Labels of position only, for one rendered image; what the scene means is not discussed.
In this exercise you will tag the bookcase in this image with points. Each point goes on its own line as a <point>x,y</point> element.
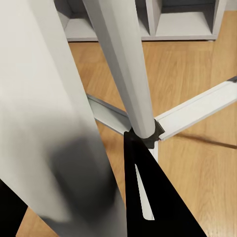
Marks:
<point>191,22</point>

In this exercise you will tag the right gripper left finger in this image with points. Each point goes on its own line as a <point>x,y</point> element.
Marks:
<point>12,211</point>

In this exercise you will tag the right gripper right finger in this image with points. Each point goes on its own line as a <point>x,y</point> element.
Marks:
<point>172,216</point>

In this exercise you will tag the camera tripod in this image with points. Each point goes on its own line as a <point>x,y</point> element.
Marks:
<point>51,152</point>

